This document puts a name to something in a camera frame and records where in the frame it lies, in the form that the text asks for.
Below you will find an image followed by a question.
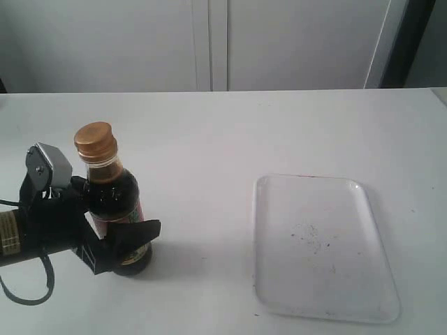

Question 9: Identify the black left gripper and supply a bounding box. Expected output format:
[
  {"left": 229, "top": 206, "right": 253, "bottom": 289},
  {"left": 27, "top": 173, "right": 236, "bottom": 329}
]
[{"left": 17, "top": 174, "right": 161, "bottom": 274}]

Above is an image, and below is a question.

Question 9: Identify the soy sauce bottle gold cap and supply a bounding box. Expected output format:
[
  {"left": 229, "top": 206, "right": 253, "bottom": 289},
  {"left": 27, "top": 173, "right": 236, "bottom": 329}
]
[{"left": 73, "top": 121, "right": 154, "bottom": 278}]

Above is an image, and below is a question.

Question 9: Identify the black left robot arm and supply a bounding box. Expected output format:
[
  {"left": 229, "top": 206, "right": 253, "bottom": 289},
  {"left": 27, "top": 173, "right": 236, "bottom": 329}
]
[{"left": 1, "top": 175, "right": 161, "bottom": 274}]

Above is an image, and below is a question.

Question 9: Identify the white cabinet with doors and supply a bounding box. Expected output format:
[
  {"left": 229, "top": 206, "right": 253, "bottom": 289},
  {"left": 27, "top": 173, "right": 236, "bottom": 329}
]
[{"left": 1, "top": 1, "right": 408, "bottom": 93}]

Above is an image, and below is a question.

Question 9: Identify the white plastic tray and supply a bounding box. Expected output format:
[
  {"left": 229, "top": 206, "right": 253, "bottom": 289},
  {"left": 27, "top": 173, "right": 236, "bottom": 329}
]
[{"left": 252, "top": 174, "right": 400, "bottom": 324}]

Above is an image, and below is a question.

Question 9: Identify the dark vertical post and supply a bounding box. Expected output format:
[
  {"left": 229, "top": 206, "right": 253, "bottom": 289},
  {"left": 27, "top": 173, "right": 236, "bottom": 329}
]
[{"left": 379, "top": 0, "right": 437, "bottom": 89}]

